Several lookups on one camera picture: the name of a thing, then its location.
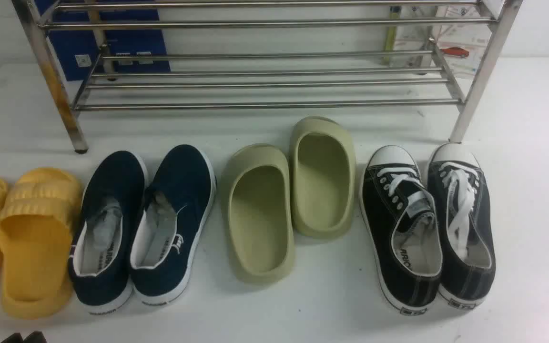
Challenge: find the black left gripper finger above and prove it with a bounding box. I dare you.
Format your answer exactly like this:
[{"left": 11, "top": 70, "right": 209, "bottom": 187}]
[{"left": 1, "top": 333, "right": 23, "bottom": 343}]

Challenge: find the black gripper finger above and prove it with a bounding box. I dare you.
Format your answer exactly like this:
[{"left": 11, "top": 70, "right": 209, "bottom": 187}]
[{"left": 23, "top": 331, "right": 47, "bottom": 343}]

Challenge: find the navy canvas shoe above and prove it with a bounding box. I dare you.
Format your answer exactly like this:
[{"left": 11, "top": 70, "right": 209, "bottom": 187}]
[
  {"left": 129, "top": 145, "right": 216, "bottom": 308},
  {"left": 68, "top": 151, "right": 148, "bottom": 316}
]

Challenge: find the stainless steel shoe rack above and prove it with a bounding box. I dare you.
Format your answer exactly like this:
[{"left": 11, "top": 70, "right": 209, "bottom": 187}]
[{"left": 11, "top": 0, "right": 523, "bottom": 154}]

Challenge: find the blue box behind rack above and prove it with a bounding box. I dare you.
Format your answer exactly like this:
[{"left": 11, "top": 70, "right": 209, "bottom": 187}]
[{"left": 49, "top": 10, "right": 170, "bottom": 81}]

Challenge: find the right yellow rubber slipper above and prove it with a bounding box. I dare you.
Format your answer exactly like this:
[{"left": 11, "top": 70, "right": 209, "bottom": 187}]
[{"left": 0, "top": 167, "right": 83, "bottom": 320}]

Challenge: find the left olive foam slipper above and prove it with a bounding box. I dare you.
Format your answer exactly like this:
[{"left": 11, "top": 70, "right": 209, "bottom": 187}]
[{"left": 220, "top": 143, "right": 295, "bottom": 286}]

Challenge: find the olive foam slipper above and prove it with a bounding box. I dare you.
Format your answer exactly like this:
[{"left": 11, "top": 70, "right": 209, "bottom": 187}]
[
  {"left": 289, "top": 116, "right": 356, "bottom": 240},
  {"left": 220, "top": 143, "right": 295, "bottom": 286}
]

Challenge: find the right olive foam slipper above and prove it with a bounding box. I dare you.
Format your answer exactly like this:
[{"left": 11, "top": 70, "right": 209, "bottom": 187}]
[{"left": 289, "top": 116, "right": 356, "bottom": 240}]

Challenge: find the left black lace-up sneaker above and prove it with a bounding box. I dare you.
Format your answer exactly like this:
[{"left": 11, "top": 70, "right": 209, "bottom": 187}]
[{"left": 358, "top": 145, "right": 444, "bottom": 316}]

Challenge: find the black lace-up sneaker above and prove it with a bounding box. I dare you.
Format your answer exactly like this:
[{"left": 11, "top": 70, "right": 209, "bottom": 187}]
[
  {"left": 358, "top": 145, "right": 444, "bottom": 316},
  {"left": 427, "top": 143, "right": 496, "bottom": 311}
]

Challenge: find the right black lace-up sneaker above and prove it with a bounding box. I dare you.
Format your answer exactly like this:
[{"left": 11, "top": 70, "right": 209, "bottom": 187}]
[{"left": 427, "top": 143, "right": 496, "bottom": 311}]

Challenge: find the white printed box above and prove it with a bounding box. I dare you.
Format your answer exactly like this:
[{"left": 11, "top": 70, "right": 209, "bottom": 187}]
[{"left": 384, "top": 5, "right": 491, "bottom": 79}]

